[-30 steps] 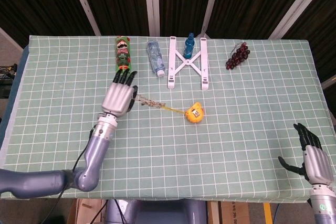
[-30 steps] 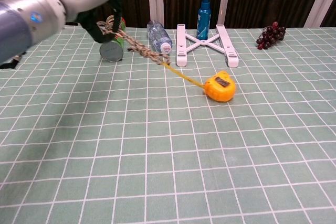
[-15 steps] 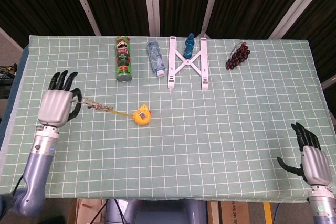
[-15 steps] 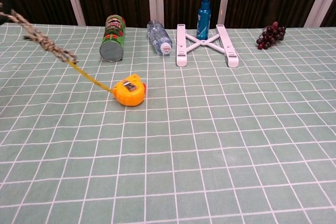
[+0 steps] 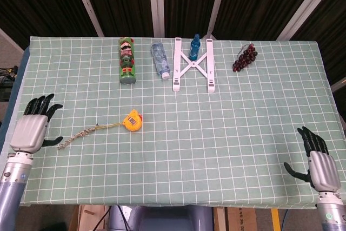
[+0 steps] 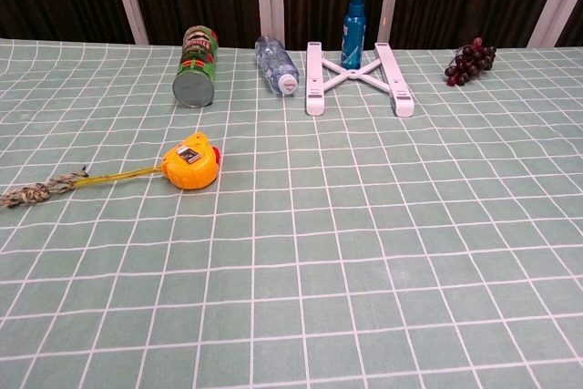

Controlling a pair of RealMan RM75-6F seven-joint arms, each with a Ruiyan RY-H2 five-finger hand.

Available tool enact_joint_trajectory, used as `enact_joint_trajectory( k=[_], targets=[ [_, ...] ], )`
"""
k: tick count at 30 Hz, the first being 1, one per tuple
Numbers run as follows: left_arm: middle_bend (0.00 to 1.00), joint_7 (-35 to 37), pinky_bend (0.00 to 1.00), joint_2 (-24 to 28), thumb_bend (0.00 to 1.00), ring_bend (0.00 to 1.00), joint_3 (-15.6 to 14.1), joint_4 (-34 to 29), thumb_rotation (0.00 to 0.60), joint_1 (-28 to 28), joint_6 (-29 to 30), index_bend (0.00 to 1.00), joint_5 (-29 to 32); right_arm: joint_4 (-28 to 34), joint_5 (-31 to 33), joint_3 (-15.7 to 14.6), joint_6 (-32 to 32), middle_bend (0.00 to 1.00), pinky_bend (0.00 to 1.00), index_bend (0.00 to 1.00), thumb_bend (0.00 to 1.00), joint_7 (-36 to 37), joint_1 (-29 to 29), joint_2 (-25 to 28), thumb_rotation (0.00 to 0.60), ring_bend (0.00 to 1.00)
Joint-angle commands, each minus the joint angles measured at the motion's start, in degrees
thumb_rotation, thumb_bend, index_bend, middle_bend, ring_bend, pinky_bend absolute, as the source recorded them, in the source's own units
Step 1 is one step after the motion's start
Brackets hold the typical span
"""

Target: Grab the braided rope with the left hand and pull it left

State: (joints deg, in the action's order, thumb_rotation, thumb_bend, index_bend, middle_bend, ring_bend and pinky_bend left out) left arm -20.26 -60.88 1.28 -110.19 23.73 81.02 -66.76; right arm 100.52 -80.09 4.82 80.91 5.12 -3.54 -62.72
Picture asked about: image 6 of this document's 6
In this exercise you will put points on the yellow tape measure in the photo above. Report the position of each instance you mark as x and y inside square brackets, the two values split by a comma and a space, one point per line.
[191, 170]

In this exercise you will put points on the white folding laptop stand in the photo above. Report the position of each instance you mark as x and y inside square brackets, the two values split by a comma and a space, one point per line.
[314, 88]

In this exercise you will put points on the green checked tablecloth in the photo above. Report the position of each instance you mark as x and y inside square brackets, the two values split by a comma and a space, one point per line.
[319, 270]

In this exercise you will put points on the clear plastic water bottle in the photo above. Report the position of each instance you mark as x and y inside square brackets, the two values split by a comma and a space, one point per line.
[273, 65]

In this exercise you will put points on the green chips can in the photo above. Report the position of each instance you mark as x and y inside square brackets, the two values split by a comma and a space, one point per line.
[196, 65]

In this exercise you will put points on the blue spray bottle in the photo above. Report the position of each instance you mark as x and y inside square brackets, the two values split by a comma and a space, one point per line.
[354, 38]

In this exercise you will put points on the dark purple grape bunch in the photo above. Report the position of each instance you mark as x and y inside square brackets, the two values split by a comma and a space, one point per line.
[469, 63]

